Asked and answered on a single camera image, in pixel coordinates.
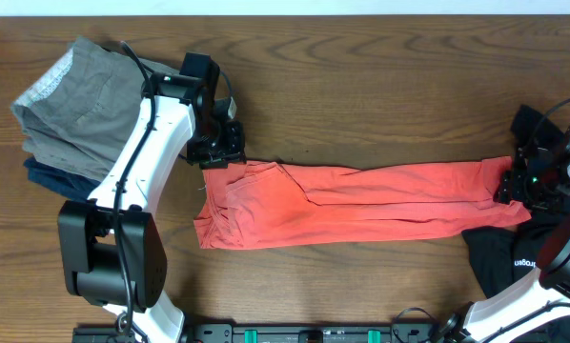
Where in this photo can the black garment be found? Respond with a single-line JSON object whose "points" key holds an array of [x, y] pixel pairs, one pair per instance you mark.
{"points": [[499, 257]]}

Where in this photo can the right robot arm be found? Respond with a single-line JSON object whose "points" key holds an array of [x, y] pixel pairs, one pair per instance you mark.
{"points": [[541, 296]]}

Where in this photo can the folded grey shorts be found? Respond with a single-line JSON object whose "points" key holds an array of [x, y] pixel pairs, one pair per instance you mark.
{"points": [[79, 114]]}

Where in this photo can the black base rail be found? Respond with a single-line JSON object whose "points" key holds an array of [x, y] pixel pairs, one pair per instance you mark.
{"points": [[412, 330]]}

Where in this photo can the red printed t-shirt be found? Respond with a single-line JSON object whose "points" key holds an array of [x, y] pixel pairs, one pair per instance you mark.
{"points": [[262, 205]]}

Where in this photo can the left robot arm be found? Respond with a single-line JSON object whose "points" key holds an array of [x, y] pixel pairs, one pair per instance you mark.
{"points": [[111, 250]]}

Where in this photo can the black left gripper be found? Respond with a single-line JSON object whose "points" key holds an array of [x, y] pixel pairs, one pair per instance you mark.
{"points": [[235, 153]]}

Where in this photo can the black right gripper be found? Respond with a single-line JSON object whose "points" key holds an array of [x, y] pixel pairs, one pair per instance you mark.
{"points": [[512, 187]]}

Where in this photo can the folded navy garment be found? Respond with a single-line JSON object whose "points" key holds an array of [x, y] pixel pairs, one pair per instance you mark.
{"points": [[72, 186]]}

